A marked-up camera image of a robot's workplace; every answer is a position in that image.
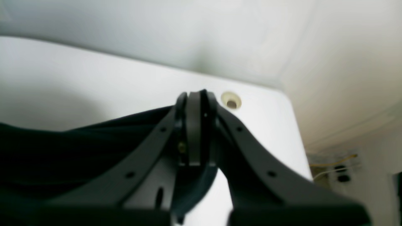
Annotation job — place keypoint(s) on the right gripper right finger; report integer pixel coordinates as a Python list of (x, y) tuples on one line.
[(212, 123)]

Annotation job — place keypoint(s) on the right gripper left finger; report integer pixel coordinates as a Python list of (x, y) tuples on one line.
[(188, 128)]

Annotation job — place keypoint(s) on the black t-shirt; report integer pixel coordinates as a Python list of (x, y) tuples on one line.
[(37, 165)]

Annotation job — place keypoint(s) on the right table grommet hole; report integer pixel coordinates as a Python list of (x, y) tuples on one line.
[(231, 100)]

